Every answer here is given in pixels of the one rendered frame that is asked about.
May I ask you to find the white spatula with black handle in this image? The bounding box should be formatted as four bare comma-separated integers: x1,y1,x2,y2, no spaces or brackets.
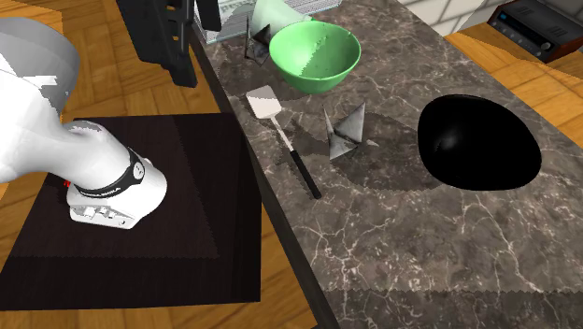
246,85,322,201

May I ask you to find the black glossy bowl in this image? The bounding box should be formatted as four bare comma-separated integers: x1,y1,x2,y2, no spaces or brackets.
417,93,543,192

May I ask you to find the pale green cup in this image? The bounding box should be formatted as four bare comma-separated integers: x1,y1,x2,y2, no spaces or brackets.
250,0,314,36

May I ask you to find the grey origami crane figure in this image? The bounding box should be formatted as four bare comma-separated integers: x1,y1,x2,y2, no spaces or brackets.
321,101,380,162
244,15,274,65

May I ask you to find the green bowl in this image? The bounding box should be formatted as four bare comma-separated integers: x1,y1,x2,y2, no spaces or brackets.
268,20,363,95

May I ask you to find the black stereo receiver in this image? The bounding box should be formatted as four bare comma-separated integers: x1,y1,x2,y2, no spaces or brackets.
486,0,583,64

